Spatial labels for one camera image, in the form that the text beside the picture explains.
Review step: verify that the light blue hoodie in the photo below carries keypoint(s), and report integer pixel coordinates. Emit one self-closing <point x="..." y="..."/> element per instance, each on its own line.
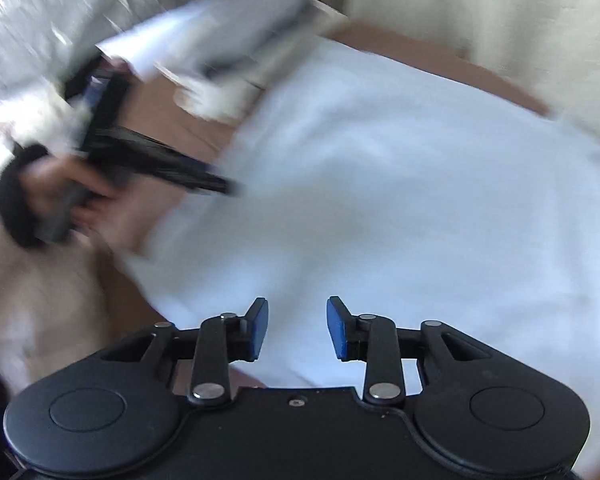
<point x="380" y="185"/>

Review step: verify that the silver patterned quilt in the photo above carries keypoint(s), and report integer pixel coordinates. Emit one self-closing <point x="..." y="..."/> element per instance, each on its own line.
<point x="40" y="10"/>

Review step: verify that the black wrist cuff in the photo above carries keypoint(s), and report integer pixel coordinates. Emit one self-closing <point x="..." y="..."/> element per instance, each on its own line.
<point x="20" y="200"/>

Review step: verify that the person's left hand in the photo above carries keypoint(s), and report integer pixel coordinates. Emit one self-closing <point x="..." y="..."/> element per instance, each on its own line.
<point x="120" y="210"/>

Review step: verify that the white folded garment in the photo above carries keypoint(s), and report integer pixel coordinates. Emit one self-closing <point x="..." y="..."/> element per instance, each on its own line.
<point x="150" y="40"/>

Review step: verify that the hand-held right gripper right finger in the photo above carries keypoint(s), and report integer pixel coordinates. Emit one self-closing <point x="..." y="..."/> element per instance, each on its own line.
<point x="336" y="327"/>

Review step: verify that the grey ribbed sweater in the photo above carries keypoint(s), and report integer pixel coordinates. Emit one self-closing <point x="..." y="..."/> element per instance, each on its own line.
<point x="265" y="20"/>

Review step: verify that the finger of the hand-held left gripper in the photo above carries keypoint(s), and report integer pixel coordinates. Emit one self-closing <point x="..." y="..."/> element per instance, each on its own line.
<point x="190" y="170"/>

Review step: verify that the cream fleece garment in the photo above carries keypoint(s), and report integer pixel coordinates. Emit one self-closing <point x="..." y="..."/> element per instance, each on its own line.
<point x="210" y="100"/>

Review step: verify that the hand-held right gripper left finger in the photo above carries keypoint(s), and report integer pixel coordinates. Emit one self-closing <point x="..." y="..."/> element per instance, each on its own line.
<point x="257" y="330"/>

